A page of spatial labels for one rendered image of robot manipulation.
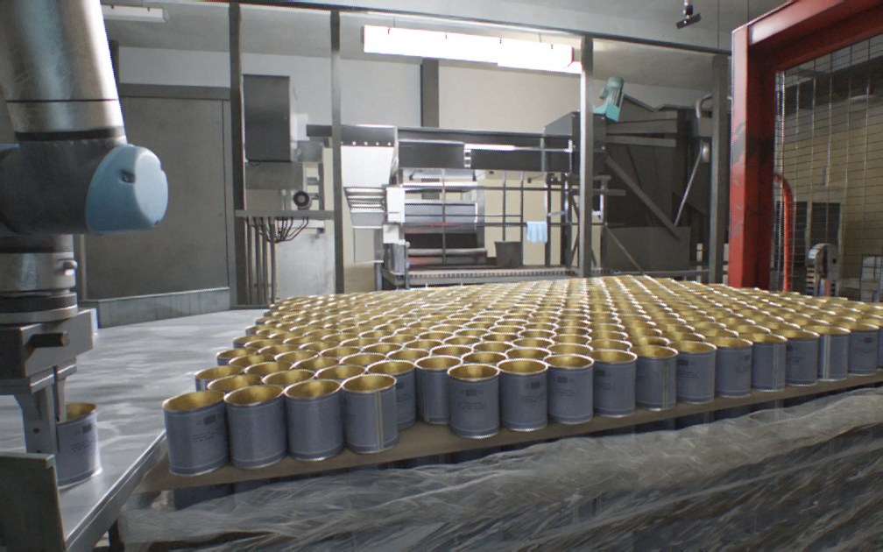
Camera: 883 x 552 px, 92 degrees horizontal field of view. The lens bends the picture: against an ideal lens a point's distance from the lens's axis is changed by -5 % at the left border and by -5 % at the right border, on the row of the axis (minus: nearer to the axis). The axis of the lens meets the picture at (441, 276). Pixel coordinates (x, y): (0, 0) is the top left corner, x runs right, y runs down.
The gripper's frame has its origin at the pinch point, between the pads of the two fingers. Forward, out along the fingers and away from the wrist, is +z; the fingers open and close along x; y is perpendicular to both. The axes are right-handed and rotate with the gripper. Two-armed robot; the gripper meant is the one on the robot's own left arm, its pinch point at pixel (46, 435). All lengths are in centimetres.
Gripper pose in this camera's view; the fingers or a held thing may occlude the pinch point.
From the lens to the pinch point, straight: 67.8
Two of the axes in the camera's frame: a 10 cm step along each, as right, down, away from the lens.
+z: 0.1, 10.0, 0.7
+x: -2.2, -0.7, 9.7
